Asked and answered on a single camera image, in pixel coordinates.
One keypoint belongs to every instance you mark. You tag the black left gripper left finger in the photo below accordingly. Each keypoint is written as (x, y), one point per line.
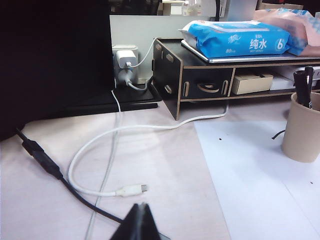
(130, 225)

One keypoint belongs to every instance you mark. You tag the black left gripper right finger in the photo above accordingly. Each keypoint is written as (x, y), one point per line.
(150, 225)

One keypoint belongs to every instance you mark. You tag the black permanent marker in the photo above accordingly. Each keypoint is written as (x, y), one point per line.
(301, 87)
(309, 75)

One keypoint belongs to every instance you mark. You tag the beige paper cup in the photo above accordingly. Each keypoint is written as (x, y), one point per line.
(300, 135)

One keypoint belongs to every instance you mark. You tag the white paper sheet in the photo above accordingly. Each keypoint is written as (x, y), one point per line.
(262, 187)

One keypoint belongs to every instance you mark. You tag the black wooden desk organizer shelf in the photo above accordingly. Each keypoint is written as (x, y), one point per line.
(172, 75)

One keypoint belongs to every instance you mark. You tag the white USB charger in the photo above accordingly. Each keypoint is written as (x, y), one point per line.
(126, 57)

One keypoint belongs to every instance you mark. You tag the small beige box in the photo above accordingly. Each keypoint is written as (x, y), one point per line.
(250, 83)

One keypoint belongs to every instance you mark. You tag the white power strip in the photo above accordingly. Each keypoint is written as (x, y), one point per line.
(133, 47)

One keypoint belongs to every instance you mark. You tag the flat white box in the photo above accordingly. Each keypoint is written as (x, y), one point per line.
(282, 83)

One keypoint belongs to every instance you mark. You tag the white desk partition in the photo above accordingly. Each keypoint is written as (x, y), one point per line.
(140, 27)

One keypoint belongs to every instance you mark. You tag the blue wet wipes pack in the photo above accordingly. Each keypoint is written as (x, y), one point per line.
(225, 37)

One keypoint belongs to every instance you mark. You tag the pink tissue pack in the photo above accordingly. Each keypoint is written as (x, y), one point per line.
(282, 22)

